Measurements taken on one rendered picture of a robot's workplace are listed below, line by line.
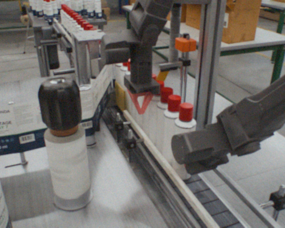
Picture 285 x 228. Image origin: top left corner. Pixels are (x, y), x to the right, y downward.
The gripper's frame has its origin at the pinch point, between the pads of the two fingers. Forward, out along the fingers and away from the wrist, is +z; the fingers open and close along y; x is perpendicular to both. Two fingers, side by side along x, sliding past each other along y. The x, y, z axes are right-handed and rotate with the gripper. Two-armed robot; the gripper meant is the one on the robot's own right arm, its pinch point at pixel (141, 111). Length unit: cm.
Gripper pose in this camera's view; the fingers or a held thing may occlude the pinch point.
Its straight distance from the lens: 83.8
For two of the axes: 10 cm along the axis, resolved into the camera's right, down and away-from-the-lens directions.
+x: 9.3, -1.7, 3.3
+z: 0.0, 8.9, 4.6
